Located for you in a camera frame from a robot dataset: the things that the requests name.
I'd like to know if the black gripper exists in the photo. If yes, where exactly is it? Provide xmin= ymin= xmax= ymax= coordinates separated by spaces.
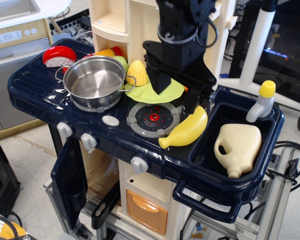
xmin=143 ymin=37 xmax=217 ymax=114

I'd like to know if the yellow toy banana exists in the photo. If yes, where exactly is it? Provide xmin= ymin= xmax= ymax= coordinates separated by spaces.
xmin=158 ymin=105 xmax=208 ymax=149

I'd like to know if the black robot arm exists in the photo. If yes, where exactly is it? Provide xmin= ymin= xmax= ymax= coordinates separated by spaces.
xmin=143 ymin=0 xmax=217 ymax=114

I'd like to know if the stainless steel pot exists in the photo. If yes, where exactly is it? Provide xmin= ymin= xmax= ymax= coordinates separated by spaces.
xmin=55 ymin=55 xmax=129 ymax=113

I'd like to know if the green toy plate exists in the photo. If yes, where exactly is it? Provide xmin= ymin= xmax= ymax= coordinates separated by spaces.
xmin=125 ymin=77 xmax=185 ymax=104

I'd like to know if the grey toy stove burner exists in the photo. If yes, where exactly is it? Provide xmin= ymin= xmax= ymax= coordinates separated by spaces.
xmin=126 ymin=102 xmax=182 ymax=139

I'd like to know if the yellow toy corn cob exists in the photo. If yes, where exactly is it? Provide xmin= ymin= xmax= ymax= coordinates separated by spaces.
xmin=126 ymin=60 xmax=148 ymax=87

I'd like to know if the green toy apple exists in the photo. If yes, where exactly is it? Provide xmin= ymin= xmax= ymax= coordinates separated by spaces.
xmin=113 ymin=55 xmax=129 ymax=73

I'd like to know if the white stand pole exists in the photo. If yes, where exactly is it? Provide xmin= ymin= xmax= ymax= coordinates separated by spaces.
xmin=218 ymin=0 xmax=300 ymax=112

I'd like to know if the orange red toy can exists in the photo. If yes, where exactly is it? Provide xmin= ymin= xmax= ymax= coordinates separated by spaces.
xmin=93 ymin=46 xmax=123 ymax=57

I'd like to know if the grey oval button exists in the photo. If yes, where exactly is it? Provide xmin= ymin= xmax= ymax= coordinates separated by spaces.
xmin=101 ymin=115 xmax=120 ymax=127

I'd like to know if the toy kitchen play set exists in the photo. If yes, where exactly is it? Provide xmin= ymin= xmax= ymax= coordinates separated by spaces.
xmin=7 ymin=0 xmax=284 ymax=224

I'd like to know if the grey right stove knob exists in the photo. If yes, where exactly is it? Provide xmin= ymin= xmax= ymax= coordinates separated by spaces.
xmin=130 ymin=156 xmax=149 ymax=175

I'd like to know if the grey stove knob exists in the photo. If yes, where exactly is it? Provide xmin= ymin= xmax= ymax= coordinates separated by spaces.
xmin=80 ymin=133 xmax=98 ymax=154
xmin=57 ymin=121 xmax=73 ymax=139
xmin=130 ymin=156 xmax=149 ymax=175

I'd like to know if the cream toy jug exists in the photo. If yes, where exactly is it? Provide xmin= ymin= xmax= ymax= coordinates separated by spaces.
xmin=214 ymin=123 xmax=262 ymax=178

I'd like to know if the grey yellow toy faucet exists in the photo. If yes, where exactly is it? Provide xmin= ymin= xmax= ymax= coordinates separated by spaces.
xmin=246 ymin=80 xmax=276 ymax=123

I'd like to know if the grey middle stove knob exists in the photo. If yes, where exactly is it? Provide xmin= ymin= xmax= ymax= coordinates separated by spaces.
xmin=80 ymin=133 xmax=98 ymax=154

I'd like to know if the grey left stove knob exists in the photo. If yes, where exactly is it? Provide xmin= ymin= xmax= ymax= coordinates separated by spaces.
xmin=57 ymin=121 xmax=73 ymax=139

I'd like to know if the orange toy drawer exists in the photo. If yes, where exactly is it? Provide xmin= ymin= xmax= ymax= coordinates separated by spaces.
xmin=126 ymin=190 xmax=168 ymax=236

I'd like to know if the navy oven door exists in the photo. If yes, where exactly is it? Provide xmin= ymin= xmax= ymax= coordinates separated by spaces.
xmin=51 ymin=137 xmax=88 ymax=230

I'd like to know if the wooden appliance with panel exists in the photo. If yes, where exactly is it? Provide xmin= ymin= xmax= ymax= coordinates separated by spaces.
xmin=0 ymin=18 xmax=54 ymax=49

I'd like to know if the black computer case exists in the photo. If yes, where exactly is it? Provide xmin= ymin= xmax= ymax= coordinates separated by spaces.
xmin=0 ymin=145 xmax=21 ymax=217

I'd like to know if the yellow cloth object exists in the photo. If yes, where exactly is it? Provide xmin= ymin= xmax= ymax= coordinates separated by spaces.
xmin=0 ymin=221 xmax=27 ymax=240

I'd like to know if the aluminium frame cart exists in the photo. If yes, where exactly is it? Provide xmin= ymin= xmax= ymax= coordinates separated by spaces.
xmin=43 ymin=146 xmax=298 ymax=240

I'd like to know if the black cable right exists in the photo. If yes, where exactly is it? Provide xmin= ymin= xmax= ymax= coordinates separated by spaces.
xmin=264 ymin=140 xmax=300 ymax=193

